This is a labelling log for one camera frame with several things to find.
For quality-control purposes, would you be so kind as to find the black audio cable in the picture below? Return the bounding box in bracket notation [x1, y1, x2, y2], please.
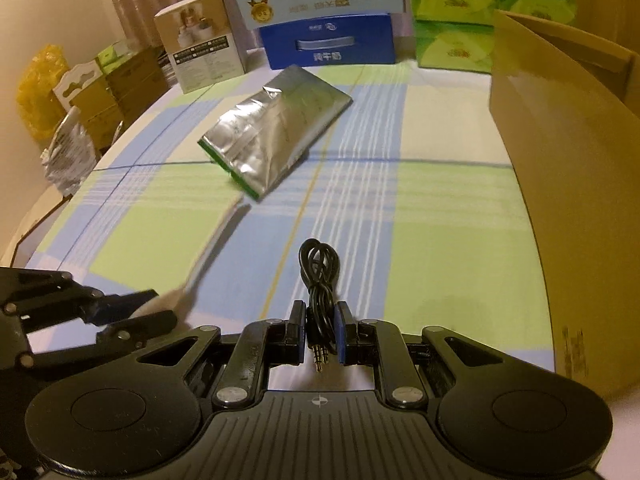
[297, 237, 343, 374]

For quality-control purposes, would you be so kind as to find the silver green foil pouch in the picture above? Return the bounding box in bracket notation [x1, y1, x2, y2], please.
[198, 65, 352, 200]

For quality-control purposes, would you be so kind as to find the silver crumpled bag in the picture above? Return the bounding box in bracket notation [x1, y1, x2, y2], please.
[40, 106, 98, 197]

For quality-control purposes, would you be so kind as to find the checkered tablecloth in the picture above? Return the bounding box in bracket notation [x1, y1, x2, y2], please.
[29, 61, 553, 368]

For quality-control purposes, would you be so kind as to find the yellow plastic bag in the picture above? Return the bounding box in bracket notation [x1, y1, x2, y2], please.
[15, 44, 70, 150]

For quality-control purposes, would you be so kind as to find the brown cardboard box stack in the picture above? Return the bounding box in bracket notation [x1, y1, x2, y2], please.
[53, 48, 169, 154]

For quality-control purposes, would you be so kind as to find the white humidifier product box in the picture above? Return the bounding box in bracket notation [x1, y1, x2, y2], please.
[154, 0, 246, 93]

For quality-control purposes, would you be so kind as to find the green tissue pack bundle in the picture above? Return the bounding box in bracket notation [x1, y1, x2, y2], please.
[410, 0, 577, 74]

